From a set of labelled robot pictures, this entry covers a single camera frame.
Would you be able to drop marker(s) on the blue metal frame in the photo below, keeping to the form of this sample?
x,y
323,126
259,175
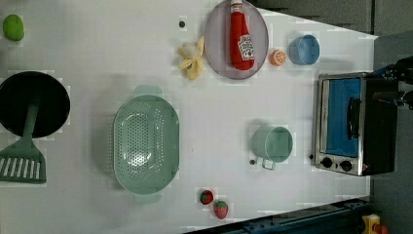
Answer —
x,y
337,218

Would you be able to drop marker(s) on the red ketchup bottle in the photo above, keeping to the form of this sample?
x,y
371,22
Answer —
x,y
241,46

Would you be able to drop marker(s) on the black toaster oven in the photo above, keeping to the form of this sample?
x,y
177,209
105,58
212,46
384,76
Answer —
x,y
355,130

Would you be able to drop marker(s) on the pink toy strawberry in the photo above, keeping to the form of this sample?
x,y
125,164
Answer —
x,y
220,209

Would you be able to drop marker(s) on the green lime fruit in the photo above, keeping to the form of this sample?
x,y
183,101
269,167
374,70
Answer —
x,y
13,27

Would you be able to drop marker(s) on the green oval colander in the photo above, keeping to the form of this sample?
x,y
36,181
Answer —
x,y
146,144

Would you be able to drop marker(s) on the blue cup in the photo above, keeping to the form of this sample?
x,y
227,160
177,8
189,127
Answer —
x,y
304,50

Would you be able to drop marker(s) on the green mug with handle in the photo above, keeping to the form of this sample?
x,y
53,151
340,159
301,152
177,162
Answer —
x,y
272,144

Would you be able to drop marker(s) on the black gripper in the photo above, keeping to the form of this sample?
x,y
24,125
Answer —
x,y
401,71

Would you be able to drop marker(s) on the yellow red toy object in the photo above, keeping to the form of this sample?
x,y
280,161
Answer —
x,y
373,225

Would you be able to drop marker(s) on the peeled toy banana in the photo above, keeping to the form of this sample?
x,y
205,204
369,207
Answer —
x,y
192,58

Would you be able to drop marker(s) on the green slotted spatula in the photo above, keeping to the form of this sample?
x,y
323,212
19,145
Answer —
x,y
22,161

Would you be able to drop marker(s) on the black frying pan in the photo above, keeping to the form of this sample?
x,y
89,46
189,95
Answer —
x,y
19,90

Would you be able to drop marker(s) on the dark red toy strawberry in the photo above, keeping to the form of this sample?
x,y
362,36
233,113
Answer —
x,y
206,197

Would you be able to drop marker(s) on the toy orange half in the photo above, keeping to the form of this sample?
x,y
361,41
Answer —
x,y
277,58

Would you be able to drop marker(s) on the grey round plate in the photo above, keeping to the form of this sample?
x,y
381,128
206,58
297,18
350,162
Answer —
x,y
217,40

